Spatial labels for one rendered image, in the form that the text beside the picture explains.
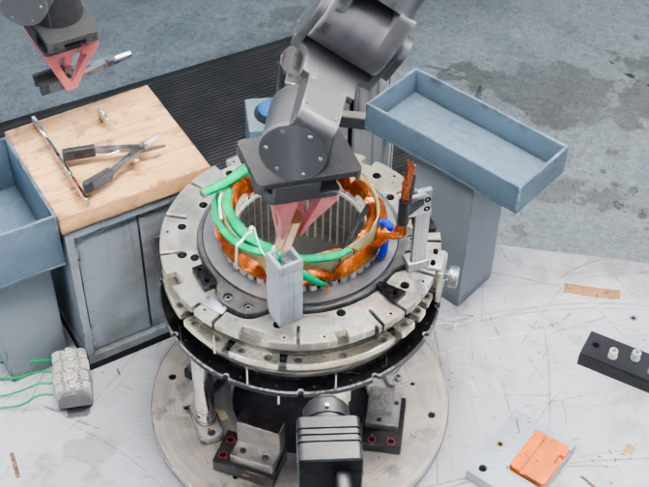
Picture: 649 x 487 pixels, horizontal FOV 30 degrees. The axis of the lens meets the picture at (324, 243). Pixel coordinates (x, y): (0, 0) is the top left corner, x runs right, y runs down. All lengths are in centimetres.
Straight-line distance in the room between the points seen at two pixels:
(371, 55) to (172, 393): 73
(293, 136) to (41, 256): 60
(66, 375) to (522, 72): 213
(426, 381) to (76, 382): 46
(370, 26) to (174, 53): 254
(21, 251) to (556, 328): 74
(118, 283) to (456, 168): 46
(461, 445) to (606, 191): 164
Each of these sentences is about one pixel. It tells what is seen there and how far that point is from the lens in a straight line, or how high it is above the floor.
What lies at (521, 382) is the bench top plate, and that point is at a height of 78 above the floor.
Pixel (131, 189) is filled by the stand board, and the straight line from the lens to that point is 149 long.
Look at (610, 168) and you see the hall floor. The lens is 322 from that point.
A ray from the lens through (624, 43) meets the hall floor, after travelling 367.
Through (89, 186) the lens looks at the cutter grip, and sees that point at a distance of 147.
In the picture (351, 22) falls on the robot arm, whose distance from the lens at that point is 99.
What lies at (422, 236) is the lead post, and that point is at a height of 115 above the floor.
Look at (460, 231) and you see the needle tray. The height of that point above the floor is 92.
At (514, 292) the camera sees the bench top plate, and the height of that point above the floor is 78.
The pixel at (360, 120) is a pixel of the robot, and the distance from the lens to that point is 182.
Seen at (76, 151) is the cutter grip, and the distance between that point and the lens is 151.
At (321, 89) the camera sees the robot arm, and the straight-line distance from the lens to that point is 99.
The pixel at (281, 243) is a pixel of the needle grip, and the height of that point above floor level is 123.
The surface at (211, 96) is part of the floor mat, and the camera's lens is 333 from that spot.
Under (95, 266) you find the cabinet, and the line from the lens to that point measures 155.
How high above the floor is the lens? 207
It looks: 45 degrees down
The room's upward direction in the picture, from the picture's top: 1 degrees clockwise
